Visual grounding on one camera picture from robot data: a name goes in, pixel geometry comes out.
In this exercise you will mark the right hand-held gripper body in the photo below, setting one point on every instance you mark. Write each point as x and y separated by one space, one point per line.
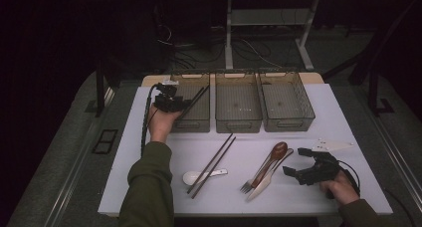
320 170

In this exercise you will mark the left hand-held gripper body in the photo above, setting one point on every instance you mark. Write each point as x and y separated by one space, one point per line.
167 102

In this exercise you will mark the brown wooden spoon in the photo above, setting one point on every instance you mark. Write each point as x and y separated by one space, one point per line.
279 149

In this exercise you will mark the metal table knife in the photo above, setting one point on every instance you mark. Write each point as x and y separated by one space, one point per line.
260 187

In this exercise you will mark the metal fork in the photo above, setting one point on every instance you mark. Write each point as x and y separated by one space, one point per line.
246 186

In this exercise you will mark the grey plastic bin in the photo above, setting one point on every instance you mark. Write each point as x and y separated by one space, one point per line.
238 104

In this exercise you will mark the white ceramic spoon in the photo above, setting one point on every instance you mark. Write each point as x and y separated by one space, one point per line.
192 178

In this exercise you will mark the person's left hand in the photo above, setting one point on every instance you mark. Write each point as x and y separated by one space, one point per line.
162 124

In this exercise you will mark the person's right hand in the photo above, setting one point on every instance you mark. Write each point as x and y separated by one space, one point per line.
341 188

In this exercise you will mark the white table cover sheet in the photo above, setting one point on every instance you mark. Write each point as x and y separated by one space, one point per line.
232 187

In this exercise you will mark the black metal stand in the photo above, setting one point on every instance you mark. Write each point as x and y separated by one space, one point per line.
99 94
373 97

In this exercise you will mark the white metal stand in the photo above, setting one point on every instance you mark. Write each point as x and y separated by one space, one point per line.
228 38

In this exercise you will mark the metal floor rail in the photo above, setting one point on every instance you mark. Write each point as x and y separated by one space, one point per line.
398 160
71 183

